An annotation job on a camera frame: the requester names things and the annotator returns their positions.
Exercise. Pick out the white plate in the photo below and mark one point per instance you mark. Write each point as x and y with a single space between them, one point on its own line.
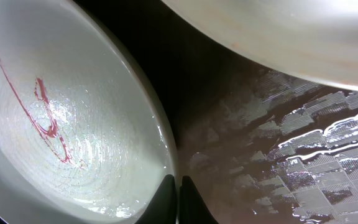
316 40

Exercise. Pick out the pale green front plate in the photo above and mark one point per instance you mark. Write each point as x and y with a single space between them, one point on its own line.
83 136

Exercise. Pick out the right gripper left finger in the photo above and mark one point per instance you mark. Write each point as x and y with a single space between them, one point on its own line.
162 208

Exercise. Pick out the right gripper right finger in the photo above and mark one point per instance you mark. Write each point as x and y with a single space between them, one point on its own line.
192 208

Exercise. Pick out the large brown serving tray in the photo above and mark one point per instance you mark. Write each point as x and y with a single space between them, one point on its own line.
260 146

